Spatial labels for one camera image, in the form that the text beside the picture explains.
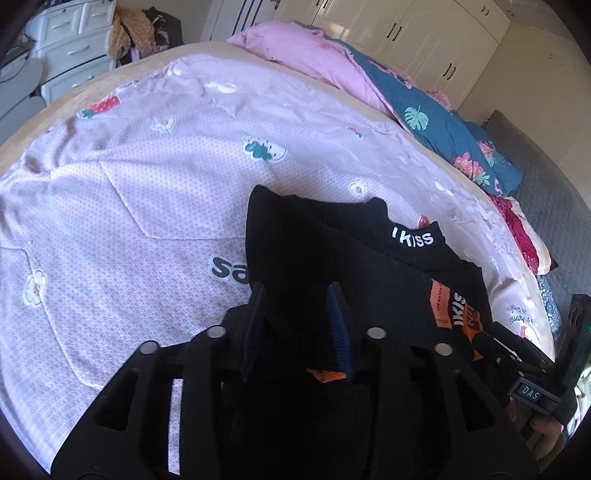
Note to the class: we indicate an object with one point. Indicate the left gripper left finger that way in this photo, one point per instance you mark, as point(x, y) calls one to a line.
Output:
point(124, 433)

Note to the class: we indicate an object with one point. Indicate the blue patterned pillow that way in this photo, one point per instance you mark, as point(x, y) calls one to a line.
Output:
point(551, 307)

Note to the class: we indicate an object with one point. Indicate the black bag on floor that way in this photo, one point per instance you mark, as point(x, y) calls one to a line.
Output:
point(167, 29)

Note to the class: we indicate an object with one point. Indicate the cream glossy wardrobe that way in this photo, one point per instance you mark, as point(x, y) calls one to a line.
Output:
point(442, 44)

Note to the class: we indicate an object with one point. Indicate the person's right hand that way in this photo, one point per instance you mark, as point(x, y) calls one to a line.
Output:
point(543, 433)

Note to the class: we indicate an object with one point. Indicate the black long-sleeve IKISS top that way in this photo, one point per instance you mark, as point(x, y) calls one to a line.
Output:
point(297, 248)

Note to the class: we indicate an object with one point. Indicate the red and cream blanket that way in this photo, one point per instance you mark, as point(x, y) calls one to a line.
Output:
point(533, 249)

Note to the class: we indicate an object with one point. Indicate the grey padded headboard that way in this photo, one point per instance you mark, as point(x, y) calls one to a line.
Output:
point(553, 207)

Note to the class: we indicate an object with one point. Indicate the grey round chair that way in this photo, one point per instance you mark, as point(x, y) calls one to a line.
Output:
point(20, 99)

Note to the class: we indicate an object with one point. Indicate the tan fluffy garment pile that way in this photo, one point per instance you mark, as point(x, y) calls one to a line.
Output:
point(130, 29)

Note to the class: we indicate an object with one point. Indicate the pink and blue floral duvet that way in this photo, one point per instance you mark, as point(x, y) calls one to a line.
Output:
point(426, 115)

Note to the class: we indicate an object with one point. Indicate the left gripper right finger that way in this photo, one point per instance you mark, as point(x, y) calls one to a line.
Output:
point(417, 406)

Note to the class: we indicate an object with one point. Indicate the lilac strawberry print quilt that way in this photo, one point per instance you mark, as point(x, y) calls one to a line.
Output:
point(75, 304)

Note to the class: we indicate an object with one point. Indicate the beige bed sheet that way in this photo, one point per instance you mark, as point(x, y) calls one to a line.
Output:
point(115, 74)

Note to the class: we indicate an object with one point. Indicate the white drawer cabinet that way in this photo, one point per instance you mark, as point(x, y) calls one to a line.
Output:
point(71, 41)

